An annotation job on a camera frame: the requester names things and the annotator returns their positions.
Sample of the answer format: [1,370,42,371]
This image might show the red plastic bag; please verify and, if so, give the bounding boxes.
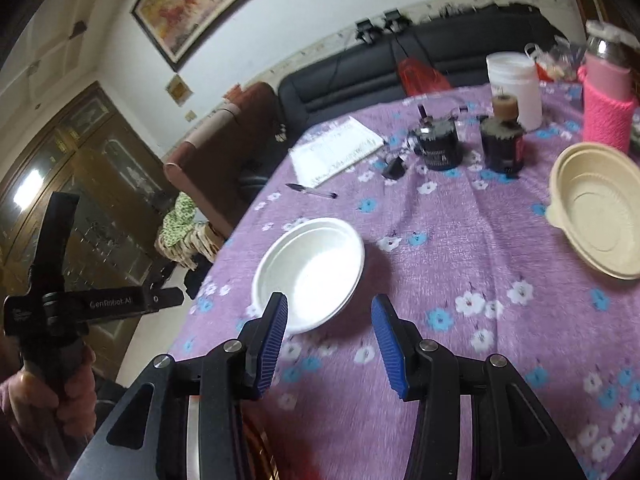
[397,57,451,97]

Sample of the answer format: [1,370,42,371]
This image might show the black leather sofa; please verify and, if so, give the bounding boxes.
[240,2,571,196]

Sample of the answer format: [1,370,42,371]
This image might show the dark clothes on floor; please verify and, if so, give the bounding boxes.
[184,260,216,301]

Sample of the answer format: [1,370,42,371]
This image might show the clear plastic bag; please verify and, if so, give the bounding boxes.
[525,35,586,83]

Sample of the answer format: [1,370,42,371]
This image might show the brown patterned blanket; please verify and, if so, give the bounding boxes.
[155,222,226,268]

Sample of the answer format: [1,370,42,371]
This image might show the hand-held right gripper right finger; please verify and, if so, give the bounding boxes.
[370,293,588,480]

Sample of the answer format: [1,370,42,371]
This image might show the framed painting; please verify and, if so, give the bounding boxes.
[131,0,296,73]

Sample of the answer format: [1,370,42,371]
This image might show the white notebook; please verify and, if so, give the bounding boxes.
[289,116,386,188]

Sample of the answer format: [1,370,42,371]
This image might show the small wall certificate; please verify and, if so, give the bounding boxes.
[166,74,193,107]

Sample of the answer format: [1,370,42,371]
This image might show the black pen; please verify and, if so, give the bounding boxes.
[286,183,338,199]

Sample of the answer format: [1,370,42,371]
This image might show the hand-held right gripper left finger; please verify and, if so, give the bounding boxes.
[67,291,290,480]

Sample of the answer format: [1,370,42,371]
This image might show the black jar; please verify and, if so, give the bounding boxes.
[411,105,463,171]

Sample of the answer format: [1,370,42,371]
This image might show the black charger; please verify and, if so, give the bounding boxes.
[354,19,381,43]
[382,10,413,33]

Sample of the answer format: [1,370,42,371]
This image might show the brown armchair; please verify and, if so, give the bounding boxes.
[164,82,291,241]

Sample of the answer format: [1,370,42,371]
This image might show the pink sleeved bottle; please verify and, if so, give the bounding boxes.
[577,20,640,156]

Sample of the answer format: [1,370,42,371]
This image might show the green patterned blanket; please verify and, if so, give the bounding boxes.
[160,194,198,246]

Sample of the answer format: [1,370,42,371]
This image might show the white bowl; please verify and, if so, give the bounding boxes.
[251,217,366,336]

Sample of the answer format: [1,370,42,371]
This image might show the beige bowl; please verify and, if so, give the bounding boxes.
[546,142,640,281]

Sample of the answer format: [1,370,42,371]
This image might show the small black cap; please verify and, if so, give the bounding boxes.
[382,155,407,180]

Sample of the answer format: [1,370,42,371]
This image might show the purple floral tablecloth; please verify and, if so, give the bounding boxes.
[167,80,640,480]

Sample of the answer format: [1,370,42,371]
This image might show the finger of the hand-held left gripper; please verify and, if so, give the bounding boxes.
[31,191,82,295]

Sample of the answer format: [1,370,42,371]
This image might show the wooden glass-door cabinet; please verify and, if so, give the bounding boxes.
[0,82,186,361]

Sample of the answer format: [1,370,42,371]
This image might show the person's left hand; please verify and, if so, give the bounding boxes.
[0,347,97,441]

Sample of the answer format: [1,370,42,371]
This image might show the dark jar with cork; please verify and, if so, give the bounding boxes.
[480,94,527,177]

